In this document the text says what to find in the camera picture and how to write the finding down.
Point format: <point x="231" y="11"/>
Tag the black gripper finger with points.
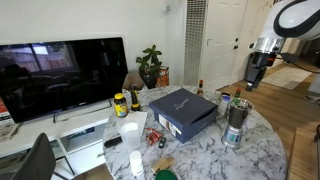
<point x="249" y="87"/>

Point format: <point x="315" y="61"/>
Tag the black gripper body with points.
<point x="257" y="67"/>

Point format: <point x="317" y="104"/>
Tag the dark clear plastic cup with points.
<point x="238" y="111"/>

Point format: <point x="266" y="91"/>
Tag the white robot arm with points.
<point x="297" y="19"/>

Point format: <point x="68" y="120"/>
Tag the white translucent plastic cup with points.
<point x="130" y="136"/>

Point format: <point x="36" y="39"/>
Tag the green glass bottle red cap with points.
<point x="236" y="95"/>

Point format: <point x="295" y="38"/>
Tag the floor rug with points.
<point x="289" y="78"/>

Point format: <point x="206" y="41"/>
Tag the white bottle blue cap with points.
<point x="223" y="105"/>

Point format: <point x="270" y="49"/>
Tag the hot sauce bottle red cap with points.
<point x="200" y="88"/>

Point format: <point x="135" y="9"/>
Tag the navy blue cardboard box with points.
<point x="183" y="113"/>

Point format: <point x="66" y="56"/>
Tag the green potted plant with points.
<point x="149" y="66"/>

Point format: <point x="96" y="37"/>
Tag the red snack packet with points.
<point x="153" y="136"/>

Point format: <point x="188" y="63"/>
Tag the wooden block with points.
<point x="162" y="163"/>

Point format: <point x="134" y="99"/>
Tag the black yellow bottle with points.
<point x="135" y="105"/>

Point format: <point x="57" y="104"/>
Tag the brown paper bag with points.
<point x="133" y="78"/>

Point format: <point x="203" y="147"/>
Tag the green round lid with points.
<point x="165" y="175"/>

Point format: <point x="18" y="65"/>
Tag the white paper sheet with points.
<point x="138" y="117"/>

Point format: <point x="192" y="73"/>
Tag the yellow lid vitamin bottle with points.
<point x="120" y="105"/>

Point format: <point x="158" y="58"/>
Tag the small white bottle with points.
<point x="136" y="162"/>

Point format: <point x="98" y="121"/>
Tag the black remote control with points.
<point x="113" y="142"/>

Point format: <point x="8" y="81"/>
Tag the white tv stand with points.
<point x="79" y="134"/>

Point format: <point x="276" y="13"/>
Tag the black flat screen television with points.
<point x="40" y="79"/>

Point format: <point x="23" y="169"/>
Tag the black chair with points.
<point x="40" y="162"/>

